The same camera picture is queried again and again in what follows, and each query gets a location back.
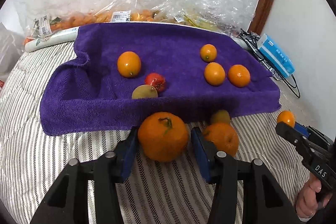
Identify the small kumquat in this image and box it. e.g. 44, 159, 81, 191
277, 110, 295, 128

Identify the dull orange mandarin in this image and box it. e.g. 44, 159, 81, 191
202, 122, 239, 157

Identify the small green fruit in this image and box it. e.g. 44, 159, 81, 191
210, 110, 231, 124

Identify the large orange with stem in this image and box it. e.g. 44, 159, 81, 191
138, 112, 190, 162

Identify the yellow-green round fruit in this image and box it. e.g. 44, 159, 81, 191
131, 84, 158, 100

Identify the shiny mandarin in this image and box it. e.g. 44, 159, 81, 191
227, 64, 251, 88

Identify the small round orange front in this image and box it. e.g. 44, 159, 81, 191
204, 62, 226, 86

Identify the small red fruit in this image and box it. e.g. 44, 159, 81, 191
145, 72, 166, 93

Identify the small orange with green stem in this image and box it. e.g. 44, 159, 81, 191
200, 44, 217, 63

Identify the right hand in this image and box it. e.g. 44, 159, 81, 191
295, 173, 333, 222

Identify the striped quilt mattress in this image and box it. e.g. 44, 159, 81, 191
1, 43, 309, 223

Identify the blue tissue pack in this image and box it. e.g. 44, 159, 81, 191
257, 34, 295, 79

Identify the purple towel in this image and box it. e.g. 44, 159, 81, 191
40, 23, 280, 136

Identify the white tube roll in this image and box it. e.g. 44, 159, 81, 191
25, 27, 79, 52

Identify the white plastic bag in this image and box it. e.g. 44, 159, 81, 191
0, 23, 24, 89

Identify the black cable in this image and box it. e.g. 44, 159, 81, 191
237, 28, 301, 99

